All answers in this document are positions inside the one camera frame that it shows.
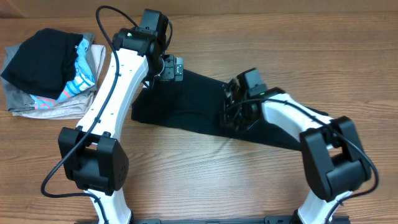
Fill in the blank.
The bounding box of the black t-shirt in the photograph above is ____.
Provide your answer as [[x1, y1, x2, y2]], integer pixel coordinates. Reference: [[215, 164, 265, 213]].
[[130, 68, 330, 152]]

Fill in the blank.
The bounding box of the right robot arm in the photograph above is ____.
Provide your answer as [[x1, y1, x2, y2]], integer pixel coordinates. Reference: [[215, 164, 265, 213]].
[[221, 68, 379, 223]]

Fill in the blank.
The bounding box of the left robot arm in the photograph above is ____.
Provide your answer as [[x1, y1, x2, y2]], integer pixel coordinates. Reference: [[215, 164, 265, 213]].
[[58, 9, 183, 223]]

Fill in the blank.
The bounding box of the folded blue striped garment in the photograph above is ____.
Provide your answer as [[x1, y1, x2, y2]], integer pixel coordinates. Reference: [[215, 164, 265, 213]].
[[31, 38, 96, 110]]

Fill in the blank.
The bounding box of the folded beige garment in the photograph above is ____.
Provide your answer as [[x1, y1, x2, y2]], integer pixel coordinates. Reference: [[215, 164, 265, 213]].
[[12, 44, 106, 119]]

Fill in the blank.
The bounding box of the folded black garment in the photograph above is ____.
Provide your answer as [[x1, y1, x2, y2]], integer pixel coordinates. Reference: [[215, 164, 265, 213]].
[[1, 28, 83, 100]]

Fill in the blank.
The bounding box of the folded grey garment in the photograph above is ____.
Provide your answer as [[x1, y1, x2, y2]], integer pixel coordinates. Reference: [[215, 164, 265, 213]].
[[1, 32, 98, 112]]

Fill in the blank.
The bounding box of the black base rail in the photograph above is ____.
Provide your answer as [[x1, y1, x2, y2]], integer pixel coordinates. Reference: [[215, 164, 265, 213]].
[[74, 215, 351, 224]]

